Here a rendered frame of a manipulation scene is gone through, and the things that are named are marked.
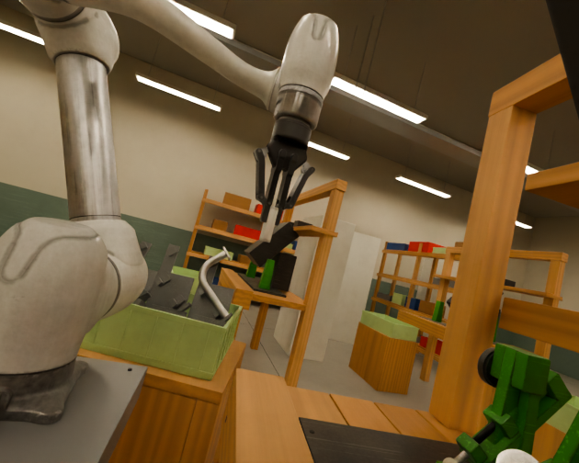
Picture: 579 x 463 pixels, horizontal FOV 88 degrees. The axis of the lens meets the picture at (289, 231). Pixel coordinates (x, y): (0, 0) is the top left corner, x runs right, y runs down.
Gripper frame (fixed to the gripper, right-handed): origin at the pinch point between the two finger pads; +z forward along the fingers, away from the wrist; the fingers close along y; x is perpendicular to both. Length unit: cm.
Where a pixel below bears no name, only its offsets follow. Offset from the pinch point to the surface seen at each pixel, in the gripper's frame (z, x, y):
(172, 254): 21, -76, 14
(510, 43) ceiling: -307, -220, -322
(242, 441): 37.9, 8.3, -2.5
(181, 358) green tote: 48, -40, 5
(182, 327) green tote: 38, -41, 7
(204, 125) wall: -196, -679, 4
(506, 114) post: -52, -9, -68
